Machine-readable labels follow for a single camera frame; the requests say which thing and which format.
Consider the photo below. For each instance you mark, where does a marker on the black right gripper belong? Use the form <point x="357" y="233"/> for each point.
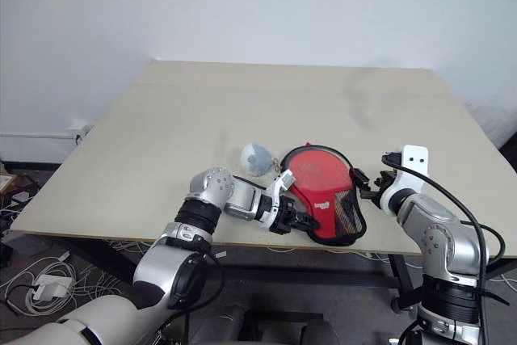
<point x="385" y="183"/>

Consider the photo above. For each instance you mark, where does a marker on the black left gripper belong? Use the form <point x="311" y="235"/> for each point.
<point x="284" y="215"/>

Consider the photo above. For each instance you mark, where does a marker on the red mesh paddle case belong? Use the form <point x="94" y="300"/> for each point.
<point x="323" y="215"/>

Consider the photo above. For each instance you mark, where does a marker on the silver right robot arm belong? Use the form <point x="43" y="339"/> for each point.
<point x="444" y="240"/>

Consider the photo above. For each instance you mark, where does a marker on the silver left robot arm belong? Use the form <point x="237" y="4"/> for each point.
<point x="169" y="264"/>

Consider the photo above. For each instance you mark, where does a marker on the grey blue soft pouch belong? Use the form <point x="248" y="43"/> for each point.
<point x="255" y="159"/>

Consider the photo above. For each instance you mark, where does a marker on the white robot torso shell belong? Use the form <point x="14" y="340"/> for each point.
<point x="76" y="321"/>

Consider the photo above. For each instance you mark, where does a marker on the white power adapter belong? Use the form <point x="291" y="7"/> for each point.
<point x="49" y="286"/>

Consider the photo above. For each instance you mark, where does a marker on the framed flat box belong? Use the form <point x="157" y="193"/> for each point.
<point x="5" y="182"/>

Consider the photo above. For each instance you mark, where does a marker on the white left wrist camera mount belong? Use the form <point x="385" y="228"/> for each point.
<point x="278" y="187"/>

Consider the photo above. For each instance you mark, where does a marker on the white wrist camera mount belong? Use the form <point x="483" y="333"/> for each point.
<point x="416" y="163"/>
<point x="278" y="187"/>

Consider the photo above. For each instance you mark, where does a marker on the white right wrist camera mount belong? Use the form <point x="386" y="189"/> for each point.
<point x="416" y="163"/>

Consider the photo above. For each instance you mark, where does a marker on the black table frame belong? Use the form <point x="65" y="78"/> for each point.
<point x="400" y="276"/>

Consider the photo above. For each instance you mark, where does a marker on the white wall power socket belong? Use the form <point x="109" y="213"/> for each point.
<point x="82" y="133"/>

